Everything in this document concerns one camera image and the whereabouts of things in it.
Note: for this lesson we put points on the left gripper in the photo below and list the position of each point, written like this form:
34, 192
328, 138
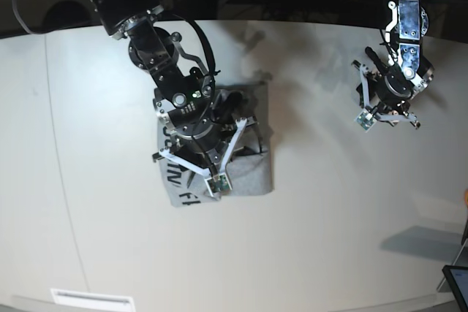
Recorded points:
384, 91

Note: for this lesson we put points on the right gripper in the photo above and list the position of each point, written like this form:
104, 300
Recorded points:
203, 137

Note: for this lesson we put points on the grey T-shirt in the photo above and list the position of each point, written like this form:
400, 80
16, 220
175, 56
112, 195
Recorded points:
250, 170

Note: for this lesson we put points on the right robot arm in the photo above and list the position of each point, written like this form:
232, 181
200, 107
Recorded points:
180, 77

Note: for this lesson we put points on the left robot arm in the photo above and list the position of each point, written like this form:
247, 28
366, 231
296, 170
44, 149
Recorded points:
403, 40

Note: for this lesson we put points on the white label strip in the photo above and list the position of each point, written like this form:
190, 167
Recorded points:
100, 302

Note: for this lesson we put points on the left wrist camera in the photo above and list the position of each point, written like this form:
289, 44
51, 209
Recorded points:
365, 120

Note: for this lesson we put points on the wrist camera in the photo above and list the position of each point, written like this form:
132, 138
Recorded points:
218, 185
365, 120

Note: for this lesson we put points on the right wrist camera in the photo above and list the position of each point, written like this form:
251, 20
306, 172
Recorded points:
218, 185

